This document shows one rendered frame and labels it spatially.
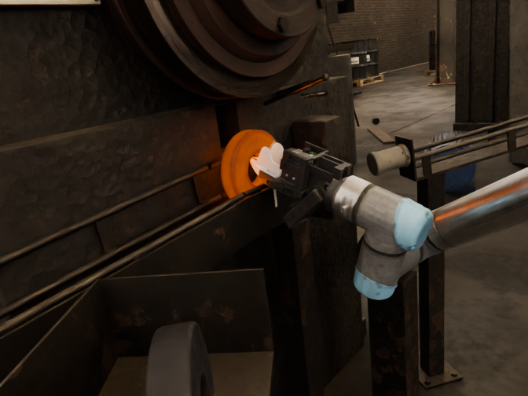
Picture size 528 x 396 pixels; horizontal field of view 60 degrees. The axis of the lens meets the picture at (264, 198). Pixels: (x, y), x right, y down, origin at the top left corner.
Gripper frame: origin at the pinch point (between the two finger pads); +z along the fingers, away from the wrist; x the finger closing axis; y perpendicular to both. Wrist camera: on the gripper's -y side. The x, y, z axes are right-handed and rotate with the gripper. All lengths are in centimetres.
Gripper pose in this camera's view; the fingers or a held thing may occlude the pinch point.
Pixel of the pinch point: (255, 164)
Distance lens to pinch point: 91.4
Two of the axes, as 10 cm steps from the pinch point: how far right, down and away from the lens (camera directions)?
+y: 1.2, -8.7, -4.8
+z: -7.6, -4.0, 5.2
